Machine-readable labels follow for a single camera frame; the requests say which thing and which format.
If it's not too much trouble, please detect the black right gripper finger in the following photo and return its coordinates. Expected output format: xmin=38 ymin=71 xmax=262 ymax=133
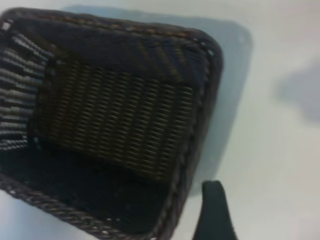
xmin=191 ymin=179 xmax=238 ymax=240

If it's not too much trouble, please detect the dark brown woven basket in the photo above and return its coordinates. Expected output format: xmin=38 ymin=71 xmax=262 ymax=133
xmin=0 ymin=7 xmax=225 ymax=240

